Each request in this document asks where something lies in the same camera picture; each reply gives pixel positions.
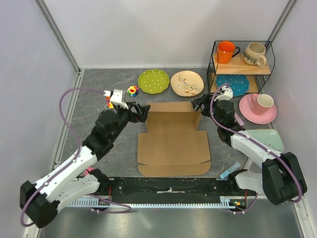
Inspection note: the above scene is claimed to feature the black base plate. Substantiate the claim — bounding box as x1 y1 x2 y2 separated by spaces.
93 177 256 204

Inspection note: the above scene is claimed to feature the pink black marker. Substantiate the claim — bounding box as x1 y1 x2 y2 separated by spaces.
84 167 94 176

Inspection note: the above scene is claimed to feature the cream plate with branch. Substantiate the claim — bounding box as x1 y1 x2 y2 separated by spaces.
170 70 204 97

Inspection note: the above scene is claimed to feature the blue polka dot plate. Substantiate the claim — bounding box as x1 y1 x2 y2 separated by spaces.
215 75 250 97

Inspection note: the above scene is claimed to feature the pink cup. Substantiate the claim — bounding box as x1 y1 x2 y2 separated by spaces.
251 94 274 115

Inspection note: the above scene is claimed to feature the pink saucer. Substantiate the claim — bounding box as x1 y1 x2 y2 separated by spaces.
239 94 277 124

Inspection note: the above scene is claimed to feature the brown cardboard box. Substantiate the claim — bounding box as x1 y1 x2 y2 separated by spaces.
137 102 211 177

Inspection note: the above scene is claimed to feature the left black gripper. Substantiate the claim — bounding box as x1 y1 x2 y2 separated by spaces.
110 101 151 141

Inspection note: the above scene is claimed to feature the beige ceramic mug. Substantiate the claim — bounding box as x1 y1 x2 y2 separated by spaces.
243 42 267 66

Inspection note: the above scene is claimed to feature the flower plush keychain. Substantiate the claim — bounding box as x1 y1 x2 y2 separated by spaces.
105 103 115 110

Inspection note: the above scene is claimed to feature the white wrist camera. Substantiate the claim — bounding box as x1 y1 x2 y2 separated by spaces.
214 86 233 101
104 89 129 109

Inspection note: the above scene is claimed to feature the blue marker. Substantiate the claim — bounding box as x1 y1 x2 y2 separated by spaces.
220 162 241 179

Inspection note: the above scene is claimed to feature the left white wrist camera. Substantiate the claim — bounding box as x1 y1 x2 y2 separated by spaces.
104 89 129 109

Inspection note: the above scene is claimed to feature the black wire shelf rack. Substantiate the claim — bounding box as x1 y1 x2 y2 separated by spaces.
207 41 275 93

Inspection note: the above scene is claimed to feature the rainbow flower plush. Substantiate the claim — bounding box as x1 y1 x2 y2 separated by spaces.
126 85 139 97

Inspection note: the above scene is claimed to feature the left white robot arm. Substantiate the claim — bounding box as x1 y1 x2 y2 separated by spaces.
19 102 150 228

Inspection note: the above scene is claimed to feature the green polka dot plate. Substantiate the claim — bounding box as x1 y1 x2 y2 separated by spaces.
138 69 170 94

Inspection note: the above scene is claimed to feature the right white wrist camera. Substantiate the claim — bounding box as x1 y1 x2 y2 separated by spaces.
214 86 233 101

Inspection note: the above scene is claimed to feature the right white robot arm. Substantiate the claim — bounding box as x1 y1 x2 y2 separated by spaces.
191 93 307 205

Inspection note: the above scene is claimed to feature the purple marker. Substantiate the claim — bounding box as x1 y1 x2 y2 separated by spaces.
234 113 244 126

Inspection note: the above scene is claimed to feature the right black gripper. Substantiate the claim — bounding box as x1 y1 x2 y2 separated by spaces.
191 92 222 128

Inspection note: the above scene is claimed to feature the mint green square plate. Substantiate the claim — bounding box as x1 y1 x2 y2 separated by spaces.
246 129 284 152

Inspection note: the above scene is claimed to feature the orange mug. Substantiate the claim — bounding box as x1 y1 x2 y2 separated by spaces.
216 41 241 64

